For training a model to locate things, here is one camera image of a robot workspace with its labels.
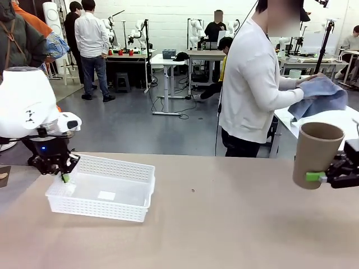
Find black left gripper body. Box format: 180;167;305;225
33;137;71;165

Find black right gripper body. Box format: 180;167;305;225
342;139;359;169

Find tan cylindrical cup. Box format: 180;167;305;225
292;122;346;191

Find white perforated plastic basket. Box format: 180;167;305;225
44;153;156;224

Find blue towel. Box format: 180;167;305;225
288;76;349;123

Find person's right forearm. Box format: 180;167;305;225
276;76;306;112

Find person's right hand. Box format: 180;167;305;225
296;73;320;89

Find white side table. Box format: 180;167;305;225
273;105;359;141

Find white stool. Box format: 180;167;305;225
60;57;84;86

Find black plastic stool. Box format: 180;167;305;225
114;72;132;93

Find person in orange and blue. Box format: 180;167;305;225
12;0;70;72

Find seated person in grey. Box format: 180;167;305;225
335;25;359;85

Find person in green jacket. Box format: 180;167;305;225
0;0;49;74

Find black tripod stand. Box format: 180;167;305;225
312;20;337;76

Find person in white shirt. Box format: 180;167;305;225
74;0;116;102

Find person in white cardigan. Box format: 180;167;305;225
218;0;309;157

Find person in black hoodie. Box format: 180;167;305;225
64;1;85;85

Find white tower fan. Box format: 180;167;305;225
42;2;70;75

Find white standing desk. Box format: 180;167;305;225
150;53;189;116

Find person in yellow hoodie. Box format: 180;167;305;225
193;36;234;101

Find wooden top desk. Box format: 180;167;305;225
185;49;225;98

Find person in black t-shirt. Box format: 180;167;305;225
204;10;227;43

